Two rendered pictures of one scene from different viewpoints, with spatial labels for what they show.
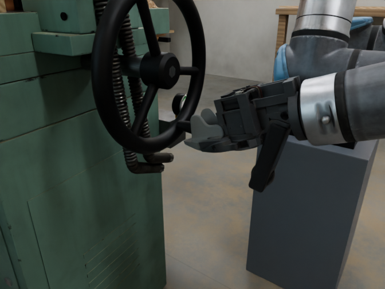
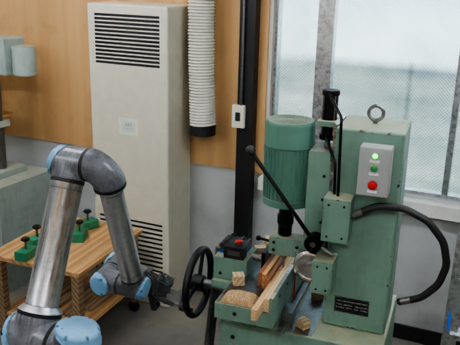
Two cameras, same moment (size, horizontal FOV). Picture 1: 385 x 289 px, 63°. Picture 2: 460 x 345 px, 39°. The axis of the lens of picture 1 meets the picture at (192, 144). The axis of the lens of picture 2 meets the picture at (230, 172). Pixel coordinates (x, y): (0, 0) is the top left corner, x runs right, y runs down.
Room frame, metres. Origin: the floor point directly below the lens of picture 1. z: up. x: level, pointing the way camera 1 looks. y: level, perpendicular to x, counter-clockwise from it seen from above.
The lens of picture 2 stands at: (2.85, -0.31, 2.00)
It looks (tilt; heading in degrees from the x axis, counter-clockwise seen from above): 17 degrees down; 168
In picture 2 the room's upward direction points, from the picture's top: 1 degrees clockwise
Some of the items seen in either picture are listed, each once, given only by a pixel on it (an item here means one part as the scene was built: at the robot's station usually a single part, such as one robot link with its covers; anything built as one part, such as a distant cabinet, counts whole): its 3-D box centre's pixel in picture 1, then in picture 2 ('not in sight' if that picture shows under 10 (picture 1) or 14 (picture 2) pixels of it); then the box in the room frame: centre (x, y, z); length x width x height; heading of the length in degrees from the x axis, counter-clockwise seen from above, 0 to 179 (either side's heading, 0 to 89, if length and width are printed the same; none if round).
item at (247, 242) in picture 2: not in sight; (235, 245); (0.60, 0.19, 0.99); 0.13 x 0.11 x 0.06; 149
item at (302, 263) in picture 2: not in sight; (310, 266); (0.89, 0.39, 1.02); 0.12 x 0.03 x 0.12; 59
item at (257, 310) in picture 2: not in sight; (281, 272); (0.72, 0.34, 0.92); 0.68 x 0.02 x 0.04; 149
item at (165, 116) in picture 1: (161, 127); not in sight; (0.86, 0.09, 0.58); 0.12 x 0.08 x 0.08; 59
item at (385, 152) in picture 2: not in sight; (374, 170); (1.00, 0.55, 1.40); 0.10 x 0.06 x 0.16; 59
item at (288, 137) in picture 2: not in sight; (288, 161); (0.71, 0.35, 1.35); 0.18 x 0.18 x 0.31
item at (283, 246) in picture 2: not in sight; (289, 246); (0.72, 0.36, 1.03); 0.14 x 0.07 x 0.09; 59
